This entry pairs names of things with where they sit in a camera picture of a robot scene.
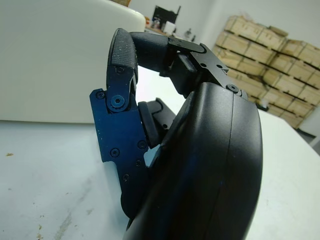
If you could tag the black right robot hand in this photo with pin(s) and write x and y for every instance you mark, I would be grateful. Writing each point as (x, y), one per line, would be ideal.
(200, 162)

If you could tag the white two-slot toaster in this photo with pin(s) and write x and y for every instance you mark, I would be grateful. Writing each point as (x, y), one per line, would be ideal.
(55, 62)

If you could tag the wooden crate stack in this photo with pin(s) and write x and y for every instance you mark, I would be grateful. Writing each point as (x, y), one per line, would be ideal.
(245, 42)
(295, 82)

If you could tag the small white box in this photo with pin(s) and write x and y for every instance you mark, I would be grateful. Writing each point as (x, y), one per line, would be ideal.
(170, 27)

